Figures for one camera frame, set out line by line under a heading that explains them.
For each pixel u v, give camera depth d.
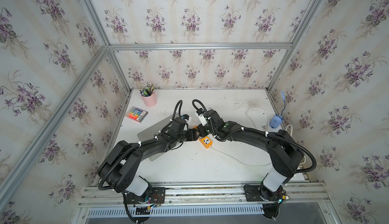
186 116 0.81
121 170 0.43
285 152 0.46
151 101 1.04
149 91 1.03
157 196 0.72
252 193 0.73
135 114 1.04
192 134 0.77
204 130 0.76
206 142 0.89
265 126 0.98
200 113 0.77
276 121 0.94
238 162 0.83
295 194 0.75
